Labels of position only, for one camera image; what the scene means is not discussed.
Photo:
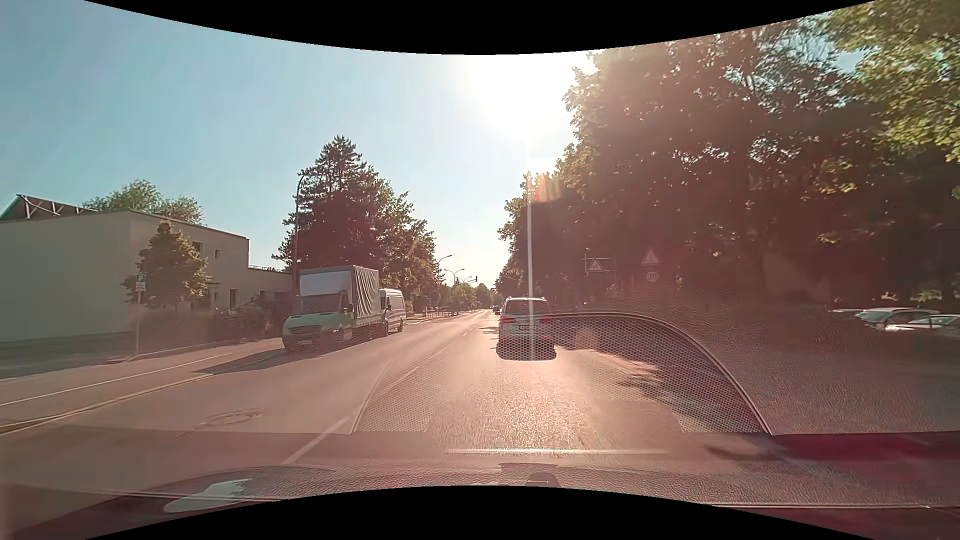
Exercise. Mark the triangular warning sign on post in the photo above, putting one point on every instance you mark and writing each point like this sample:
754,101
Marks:
650,264

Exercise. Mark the car's own bonnet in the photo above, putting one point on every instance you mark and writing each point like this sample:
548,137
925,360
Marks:
480,472

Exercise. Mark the triangular sign on frame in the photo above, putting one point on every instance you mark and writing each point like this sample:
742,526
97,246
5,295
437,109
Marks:
596,265

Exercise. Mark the small tree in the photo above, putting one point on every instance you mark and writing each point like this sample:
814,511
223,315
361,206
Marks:
169,266

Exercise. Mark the curved lamp post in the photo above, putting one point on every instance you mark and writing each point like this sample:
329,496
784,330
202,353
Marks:
298,225

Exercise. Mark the white lorry with grey tarpaulin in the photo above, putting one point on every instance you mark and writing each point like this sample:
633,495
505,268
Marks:
334,307

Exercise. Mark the white estate car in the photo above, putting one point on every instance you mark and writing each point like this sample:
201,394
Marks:
525,324

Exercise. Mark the parking sign on post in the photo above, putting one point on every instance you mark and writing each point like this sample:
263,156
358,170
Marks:
139,289

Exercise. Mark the row of large trees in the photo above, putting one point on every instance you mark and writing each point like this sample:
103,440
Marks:
720,172

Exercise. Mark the parked cars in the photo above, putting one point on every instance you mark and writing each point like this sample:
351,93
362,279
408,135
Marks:
907,319

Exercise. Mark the grey pavement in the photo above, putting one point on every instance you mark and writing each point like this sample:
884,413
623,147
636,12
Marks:
97,371

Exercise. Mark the hedge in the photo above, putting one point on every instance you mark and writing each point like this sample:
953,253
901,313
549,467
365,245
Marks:
240,321

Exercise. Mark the tree behind building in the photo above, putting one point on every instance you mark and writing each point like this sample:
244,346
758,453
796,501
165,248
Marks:
146,199

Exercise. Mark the tall dark conifer tree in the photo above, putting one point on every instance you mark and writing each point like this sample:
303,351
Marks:
341,210

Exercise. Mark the white van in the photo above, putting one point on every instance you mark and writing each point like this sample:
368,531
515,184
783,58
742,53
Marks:
393,307

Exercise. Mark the pale flat-roofed building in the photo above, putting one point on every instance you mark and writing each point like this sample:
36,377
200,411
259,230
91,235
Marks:
67,277

